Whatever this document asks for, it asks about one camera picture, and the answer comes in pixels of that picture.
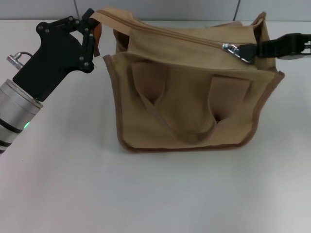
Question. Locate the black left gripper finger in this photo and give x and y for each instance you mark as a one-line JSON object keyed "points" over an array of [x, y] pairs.
{"points": [[88, 43], [82, 24]]}

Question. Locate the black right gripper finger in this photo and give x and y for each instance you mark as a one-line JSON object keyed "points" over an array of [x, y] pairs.
{"points": [[279, 46], [292, 57]]}

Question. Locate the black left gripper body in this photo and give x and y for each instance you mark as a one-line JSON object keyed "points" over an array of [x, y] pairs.
{"points": [[53, 55]]}

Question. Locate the silver metal zipper pull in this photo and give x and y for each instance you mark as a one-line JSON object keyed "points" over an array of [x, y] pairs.
{"points": [[230, 49]]}

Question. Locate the khaki canvas food bag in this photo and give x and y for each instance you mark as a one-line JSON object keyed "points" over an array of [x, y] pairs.
{"points": [[189, 104]]}

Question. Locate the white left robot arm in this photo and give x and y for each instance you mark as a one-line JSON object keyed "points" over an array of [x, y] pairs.
{"points": [[14, 109]]}

